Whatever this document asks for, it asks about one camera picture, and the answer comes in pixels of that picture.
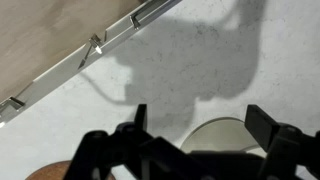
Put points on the cream saucepan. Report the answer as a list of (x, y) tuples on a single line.
[(258, 151)]

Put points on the round wooden trivet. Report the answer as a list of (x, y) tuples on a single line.
[(46, 171)]

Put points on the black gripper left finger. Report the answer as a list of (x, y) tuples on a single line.
[(100, 150)]

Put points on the white drawer front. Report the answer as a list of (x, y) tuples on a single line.
[(116, 31), (50, 81)]

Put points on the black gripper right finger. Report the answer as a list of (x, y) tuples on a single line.
[(286, 146)]

